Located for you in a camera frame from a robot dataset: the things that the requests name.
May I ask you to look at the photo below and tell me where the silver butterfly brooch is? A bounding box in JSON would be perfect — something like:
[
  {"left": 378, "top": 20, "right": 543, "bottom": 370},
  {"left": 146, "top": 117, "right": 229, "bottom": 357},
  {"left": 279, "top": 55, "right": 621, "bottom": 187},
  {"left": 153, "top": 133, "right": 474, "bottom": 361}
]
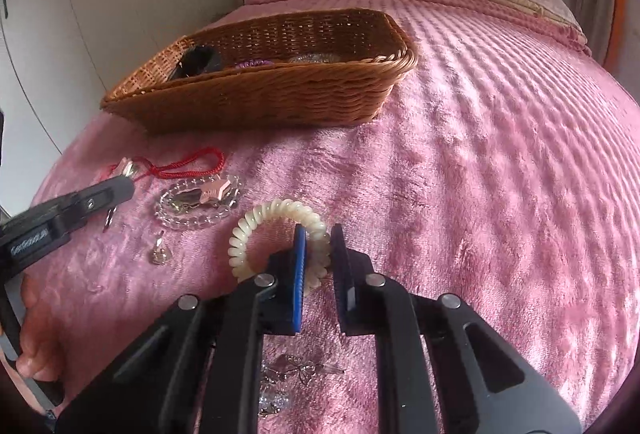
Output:
[{"left": 265, "top": 354, "right": 347, "bottom": 385}]

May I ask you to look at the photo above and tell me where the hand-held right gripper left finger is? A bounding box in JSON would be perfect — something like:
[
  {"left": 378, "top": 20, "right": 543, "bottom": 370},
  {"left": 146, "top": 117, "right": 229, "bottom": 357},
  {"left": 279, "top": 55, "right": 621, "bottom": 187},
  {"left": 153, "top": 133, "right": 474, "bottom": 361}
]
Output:
[{"left": 55, "top": 224, "right": 308, "bottom": 434}]

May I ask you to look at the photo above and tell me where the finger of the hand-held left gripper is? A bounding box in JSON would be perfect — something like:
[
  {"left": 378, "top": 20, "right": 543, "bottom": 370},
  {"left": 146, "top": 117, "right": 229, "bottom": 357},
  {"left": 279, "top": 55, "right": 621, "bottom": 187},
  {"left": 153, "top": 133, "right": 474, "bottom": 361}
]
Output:
[{"left": 47, "top": 177, "right": 135, "bottom": 235}]

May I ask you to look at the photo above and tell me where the person's left hand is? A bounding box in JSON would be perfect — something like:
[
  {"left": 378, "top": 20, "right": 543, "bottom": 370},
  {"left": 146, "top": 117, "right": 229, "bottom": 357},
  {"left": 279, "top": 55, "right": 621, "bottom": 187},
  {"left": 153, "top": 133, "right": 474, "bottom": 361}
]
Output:
[{"left": 15, "top": 273, "right": 68, "bottom": 382}]

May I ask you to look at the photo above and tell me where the pink plush blanket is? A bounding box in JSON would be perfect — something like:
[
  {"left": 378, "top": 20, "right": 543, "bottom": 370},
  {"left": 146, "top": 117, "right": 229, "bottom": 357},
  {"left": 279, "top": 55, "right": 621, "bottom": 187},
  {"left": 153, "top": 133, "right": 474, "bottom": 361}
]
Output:
[{"left": 0, "top": 0, "right": 640, "bottom": 434}]

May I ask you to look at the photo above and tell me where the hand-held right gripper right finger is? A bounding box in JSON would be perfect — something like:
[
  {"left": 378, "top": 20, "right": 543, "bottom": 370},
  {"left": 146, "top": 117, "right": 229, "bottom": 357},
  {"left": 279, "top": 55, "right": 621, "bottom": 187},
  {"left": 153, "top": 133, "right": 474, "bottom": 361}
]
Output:
[{"left": 330, "top": 224, "right": 583, "bottom": 434}]

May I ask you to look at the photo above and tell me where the brown wicker basket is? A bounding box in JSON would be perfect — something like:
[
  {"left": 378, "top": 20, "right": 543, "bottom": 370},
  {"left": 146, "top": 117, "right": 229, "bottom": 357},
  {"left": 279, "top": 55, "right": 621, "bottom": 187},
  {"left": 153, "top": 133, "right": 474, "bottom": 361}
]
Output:
[{"left": 100, "top": 8, "right": 418, "bottom": 133}]

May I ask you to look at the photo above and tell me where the pink star charm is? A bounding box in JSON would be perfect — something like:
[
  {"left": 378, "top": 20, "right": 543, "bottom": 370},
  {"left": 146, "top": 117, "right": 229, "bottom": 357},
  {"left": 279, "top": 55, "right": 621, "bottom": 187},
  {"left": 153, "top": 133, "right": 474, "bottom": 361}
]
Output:
[{"left": 199, "top": 180, "right": 236, "bottom": 205}]

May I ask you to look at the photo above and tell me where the sparkly crystal hair clip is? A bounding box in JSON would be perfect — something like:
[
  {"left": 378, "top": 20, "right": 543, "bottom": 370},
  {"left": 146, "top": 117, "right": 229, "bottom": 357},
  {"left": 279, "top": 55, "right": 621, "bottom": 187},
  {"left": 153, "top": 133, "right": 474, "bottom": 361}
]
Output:
[{"left": 257, "top": 386, "right": 292, "bottom": 417}]

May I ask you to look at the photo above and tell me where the black hair accessory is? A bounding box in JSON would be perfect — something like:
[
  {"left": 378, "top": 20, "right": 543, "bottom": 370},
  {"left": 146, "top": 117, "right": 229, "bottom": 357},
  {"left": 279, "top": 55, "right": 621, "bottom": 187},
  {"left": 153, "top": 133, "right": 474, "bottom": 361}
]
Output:
[{"left": 167, "top": 44, "right": 223, "bottom": 81}]

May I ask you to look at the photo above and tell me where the red cord crystal charm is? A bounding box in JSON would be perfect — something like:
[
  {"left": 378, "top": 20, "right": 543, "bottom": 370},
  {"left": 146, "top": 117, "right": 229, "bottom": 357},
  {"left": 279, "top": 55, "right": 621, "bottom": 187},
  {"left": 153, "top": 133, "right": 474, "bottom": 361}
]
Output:
[{"left": 102, "top": 148, "right": 227, "bottom": 187}]

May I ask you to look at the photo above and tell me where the cream coil hair tie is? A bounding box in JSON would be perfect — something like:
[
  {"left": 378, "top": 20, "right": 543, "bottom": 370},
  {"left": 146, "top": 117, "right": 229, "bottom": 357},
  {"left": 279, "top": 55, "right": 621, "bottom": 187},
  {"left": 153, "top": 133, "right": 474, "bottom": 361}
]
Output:
[{"left": 228, "top": 199, "right": 332, "bottom": 297}]

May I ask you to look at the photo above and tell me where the small silver bell pendant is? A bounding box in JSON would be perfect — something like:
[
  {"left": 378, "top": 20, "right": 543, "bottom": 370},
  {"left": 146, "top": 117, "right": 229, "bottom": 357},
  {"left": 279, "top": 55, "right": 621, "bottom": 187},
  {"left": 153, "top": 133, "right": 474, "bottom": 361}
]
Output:
[{"left": 148, "top": 230, "right": 170, "bottom": 265}]

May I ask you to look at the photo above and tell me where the clear glass bracelet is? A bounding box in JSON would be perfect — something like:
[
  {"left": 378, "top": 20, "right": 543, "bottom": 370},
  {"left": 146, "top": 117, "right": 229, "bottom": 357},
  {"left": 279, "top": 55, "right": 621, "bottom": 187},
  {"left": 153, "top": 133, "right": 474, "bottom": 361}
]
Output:
[{"left": 287, "top": 52, "right": 346, "bottom": 65}]

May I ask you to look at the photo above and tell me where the clear crystal bead bracelet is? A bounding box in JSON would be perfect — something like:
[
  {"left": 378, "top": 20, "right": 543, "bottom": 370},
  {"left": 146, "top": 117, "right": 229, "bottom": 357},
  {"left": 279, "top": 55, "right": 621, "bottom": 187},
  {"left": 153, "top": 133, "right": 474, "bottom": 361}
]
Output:
[{"left": 154, "top": 174, "right": 246, "bottom": 231}]

